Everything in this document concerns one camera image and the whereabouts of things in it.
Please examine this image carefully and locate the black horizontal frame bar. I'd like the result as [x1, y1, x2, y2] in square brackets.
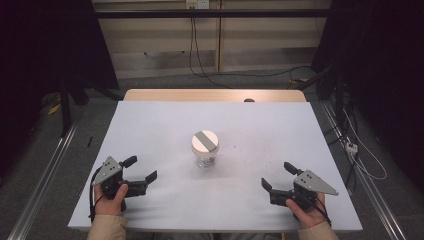
[94, 9, 331, 19]

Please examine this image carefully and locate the aluminium floor rail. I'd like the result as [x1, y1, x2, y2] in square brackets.
[7, 122, 80, 240]
[319, 100, 407, 240]

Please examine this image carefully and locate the yellow floor tape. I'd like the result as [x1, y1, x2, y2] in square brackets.
[47, 102, 62, 116]

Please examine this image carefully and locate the person's right hand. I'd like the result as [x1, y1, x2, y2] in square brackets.
[285, 192, 329, 230]

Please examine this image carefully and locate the black hanging cable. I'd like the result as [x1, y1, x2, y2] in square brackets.
[188, 16, 233, 89]

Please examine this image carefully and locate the white lid with grey lever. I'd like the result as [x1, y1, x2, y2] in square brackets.
[191, 130, 220, 156]

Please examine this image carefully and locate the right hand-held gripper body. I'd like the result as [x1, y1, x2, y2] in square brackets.
[269, 169, 340, 212]

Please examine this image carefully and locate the white power strip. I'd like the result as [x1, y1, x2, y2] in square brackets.
[345, 141, 359, 156]

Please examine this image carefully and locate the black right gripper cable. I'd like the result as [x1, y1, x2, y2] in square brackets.
[293, 191, 333, 228]

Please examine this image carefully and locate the wooden table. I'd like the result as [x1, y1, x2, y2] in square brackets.
[123, 88, 307, 103]

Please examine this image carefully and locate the white wall socket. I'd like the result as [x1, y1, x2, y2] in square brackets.
[185, 0, 210, 10]

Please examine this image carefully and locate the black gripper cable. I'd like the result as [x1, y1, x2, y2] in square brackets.
[88, 167, 105, 223]
[293, 191, 333, 228]

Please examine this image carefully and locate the clear glass jar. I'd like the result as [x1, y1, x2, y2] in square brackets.
[196, 151, 217, 169]

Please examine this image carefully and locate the person's left hand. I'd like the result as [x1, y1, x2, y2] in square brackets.
[94, 183, 129, 217]

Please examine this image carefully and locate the black metal stand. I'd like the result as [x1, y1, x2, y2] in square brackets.
[57, 75, 90, 138]

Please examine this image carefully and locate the white cable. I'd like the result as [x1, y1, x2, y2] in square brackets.
[342, 108, 388, 181]

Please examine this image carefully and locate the black curtain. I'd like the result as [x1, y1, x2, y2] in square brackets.
[310, 0, 424, 183]
[0, 0, 120, 174]

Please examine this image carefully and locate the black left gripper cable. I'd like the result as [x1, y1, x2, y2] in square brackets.
[88, 167, 105, 223]

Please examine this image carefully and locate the white table mat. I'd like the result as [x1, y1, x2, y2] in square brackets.
[67, 100, 364, 233]

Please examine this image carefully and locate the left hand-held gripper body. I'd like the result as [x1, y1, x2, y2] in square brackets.
[91, 155, 148, 201]

